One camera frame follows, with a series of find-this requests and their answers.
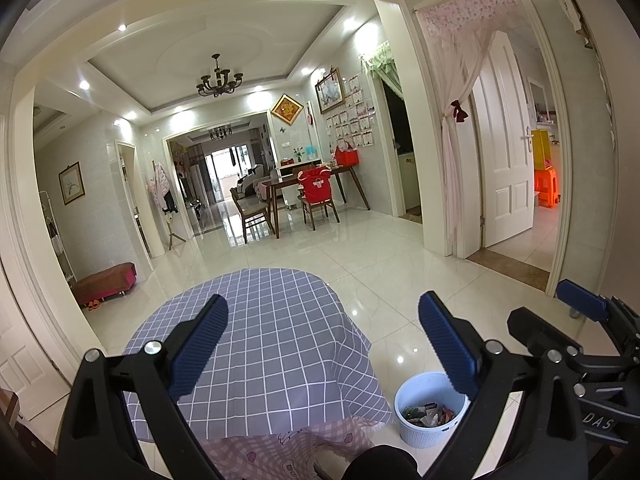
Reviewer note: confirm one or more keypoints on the white panel door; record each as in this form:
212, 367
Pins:
505, 160

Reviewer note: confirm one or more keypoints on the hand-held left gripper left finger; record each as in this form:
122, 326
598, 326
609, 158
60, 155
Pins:
200, 345

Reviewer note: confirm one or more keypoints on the red gift box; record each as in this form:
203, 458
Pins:
347, 157

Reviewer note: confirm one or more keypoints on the red hanging wall ornament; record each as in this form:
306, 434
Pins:
309, 112

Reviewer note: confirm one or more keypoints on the wooden chair grey cushion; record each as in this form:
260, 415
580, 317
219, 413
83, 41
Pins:
252, 210

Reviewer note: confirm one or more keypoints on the white plastic bin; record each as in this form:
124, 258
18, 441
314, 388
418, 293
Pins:
425, 437

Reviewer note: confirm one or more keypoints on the white entrance door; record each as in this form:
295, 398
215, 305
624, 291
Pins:
30, 370

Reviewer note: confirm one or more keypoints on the white sideboard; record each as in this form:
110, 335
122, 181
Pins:
290, 166

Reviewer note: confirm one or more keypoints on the red cushioned bench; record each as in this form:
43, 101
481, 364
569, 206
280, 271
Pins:
102, 280

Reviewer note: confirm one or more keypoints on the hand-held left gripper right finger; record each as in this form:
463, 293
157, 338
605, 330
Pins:
450, 345

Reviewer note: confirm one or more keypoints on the orange plastic stool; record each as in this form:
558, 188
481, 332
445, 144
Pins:
546, 187

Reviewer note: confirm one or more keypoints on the dark red bow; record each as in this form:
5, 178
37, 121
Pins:
458, 111

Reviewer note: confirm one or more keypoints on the black chandelier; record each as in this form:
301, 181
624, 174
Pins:
217, 87

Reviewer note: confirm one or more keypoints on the heap of wrappers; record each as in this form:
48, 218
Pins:
430, 416

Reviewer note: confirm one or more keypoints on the pink printed blanket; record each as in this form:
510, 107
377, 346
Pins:
265, 455

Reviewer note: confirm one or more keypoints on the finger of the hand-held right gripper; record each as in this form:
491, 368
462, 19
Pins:
580, 300
530, 327

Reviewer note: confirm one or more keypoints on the pair of orange slippers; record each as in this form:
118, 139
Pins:
92, 304

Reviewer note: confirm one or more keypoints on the wooden tripod stand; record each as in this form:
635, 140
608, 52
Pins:
174, 237

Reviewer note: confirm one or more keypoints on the wooden dining table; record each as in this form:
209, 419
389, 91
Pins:
285, 184

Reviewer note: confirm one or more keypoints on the green curtain valance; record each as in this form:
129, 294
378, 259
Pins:
377, 57

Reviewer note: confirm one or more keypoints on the grey armchair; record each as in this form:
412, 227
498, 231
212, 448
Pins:
247, 182

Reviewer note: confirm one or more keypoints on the checkered cloth round table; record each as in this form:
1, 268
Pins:
280, 335

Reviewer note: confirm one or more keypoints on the small framed picture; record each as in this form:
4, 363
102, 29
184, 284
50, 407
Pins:
70, 183

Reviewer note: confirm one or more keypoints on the wooden dining chair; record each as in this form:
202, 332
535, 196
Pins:
320, 205

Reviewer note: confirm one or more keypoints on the diamond red gold wall ornament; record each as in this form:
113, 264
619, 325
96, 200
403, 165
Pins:
286, 108

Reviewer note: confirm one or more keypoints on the large framed picture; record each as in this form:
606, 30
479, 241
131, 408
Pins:
330, 92

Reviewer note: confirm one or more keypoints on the white appliance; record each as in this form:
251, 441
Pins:
410, 180

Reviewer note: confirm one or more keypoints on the rows of wall certificates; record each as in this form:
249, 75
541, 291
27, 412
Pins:
355, 125

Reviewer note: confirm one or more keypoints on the hanging pink white jacket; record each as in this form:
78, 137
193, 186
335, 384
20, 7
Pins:
159, 185

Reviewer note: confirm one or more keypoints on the pink lace curtain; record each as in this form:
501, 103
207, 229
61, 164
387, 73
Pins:
465, 0

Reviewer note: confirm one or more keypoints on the small dark chandelier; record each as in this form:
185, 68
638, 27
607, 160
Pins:
220, 133

